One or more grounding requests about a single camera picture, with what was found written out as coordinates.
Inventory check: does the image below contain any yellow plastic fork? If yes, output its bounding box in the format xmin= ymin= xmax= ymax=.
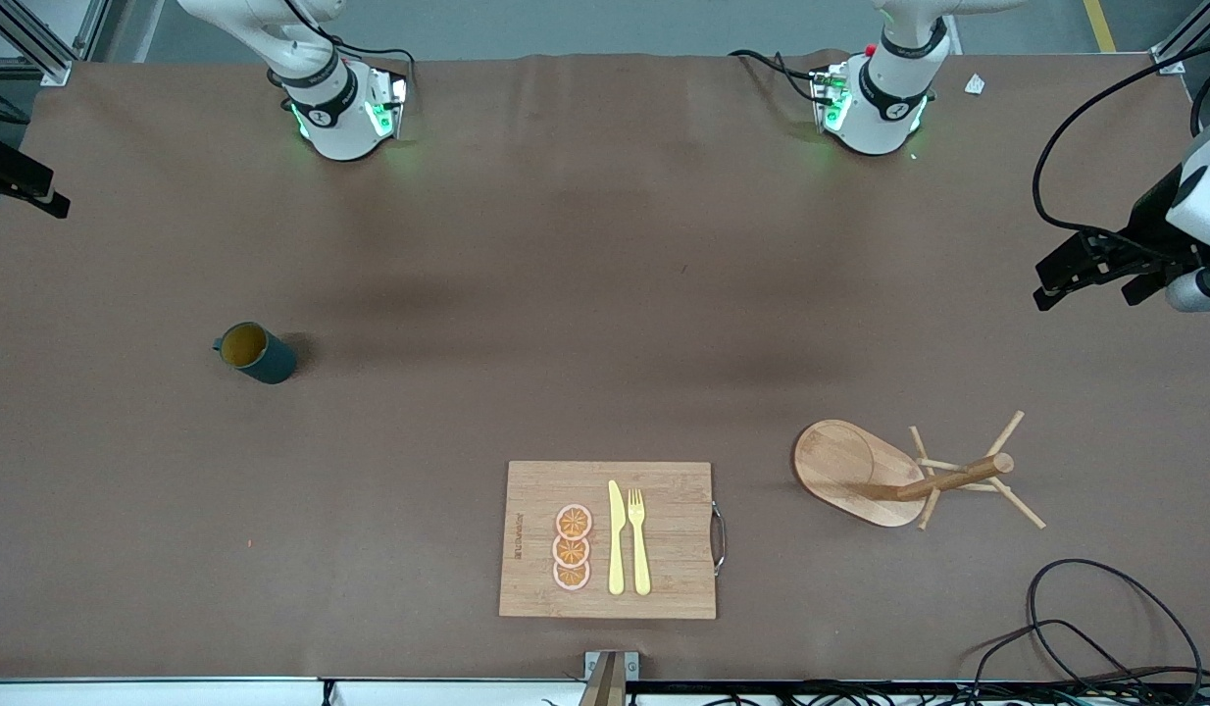
xmin=628 ymin=488 xmax=653 ymax=596

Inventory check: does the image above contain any black base cable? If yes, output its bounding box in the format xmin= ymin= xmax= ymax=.
xmin=729 ymin=49 xmax=824 ymax=104
xmin=326 ymin=37 xmax=417 ymax=94

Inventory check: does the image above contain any yellow plastic knife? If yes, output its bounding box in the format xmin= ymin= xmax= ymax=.
xmin=608 ymin=479 xmax=627 ymax=596

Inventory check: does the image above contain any wooden camera mount bracket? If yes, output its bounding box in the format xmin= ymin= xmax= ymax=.
xmin=578 ymin=650 xmax=640 ymax=706

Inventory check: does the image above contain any dark teal cup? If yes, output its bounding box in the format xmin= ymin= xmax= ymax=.
xmin=212 ymin=322 xmax=299 ymax=385

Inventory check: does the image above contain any wooden mug rack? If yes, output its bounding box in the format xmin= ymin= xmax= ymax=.
xmin=791 ymin=410 xmax=1047 ymax=531

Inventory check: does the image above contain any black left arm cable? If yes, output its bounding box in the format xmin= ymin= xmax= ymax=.
xmin=1033 ymin=39 xmax=1210 ymax=260

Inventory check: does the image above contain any white table edge rail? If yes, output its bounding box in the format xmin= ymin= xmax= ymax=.
xmin=0 ymin=677 xmax=588 ymax=706

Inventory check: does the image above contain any brown table cover mat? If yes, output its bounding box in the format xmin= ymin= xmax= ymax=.
xmin=0 ymin=51 xmax=1210 ymax=683

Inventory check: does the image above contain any bamboo cutting board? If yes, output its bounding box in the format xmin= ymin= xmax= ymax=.
xmin=498 ymin=461 xmax=729 ymax=621

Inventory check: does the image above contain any black looped cable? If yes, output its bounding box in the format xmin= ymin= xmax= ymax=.
xmin=1027 ymin=558 xmax=1204 ymax=699
xmin=973 ymin=619 xmax=1155 ymax=703

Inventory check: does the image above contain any aluminium frame profile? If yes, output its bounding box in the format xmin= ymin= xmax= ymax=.
xmin=1149 ymin=0 xmax=1210 ymax=76
xmin=0 ymin=0 xmax=111 ymax=87

